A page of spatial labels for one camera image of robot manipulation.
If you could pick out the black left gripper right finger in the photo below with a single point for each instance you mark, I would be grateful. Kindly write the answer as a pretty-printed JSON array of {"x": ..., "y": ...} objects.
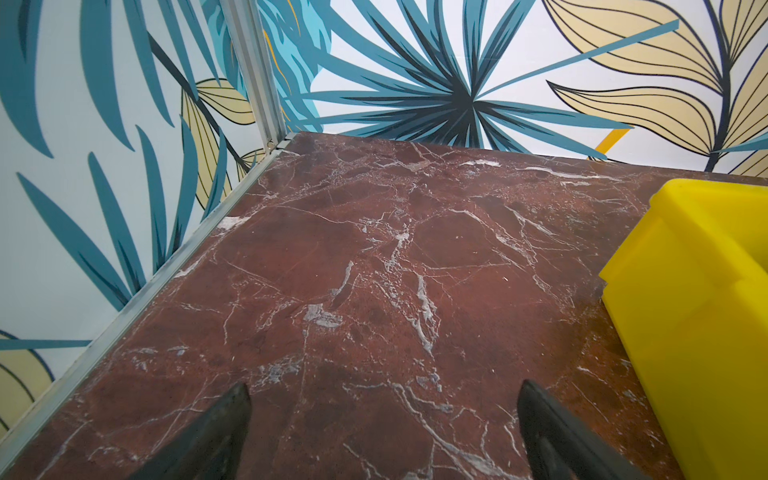
[{"x": 560, "y": 446}]

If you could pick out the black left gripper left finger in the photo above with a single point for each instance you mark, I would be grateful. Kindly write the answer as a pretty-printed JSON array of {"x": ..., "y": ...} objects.
[{"x": 208, "y": 448}]

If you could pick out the yellow plastic bin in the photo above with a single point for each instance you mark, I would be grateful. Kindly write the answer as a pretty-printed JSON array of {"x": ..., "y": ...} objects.
[{"x": 687, "y": 294}]

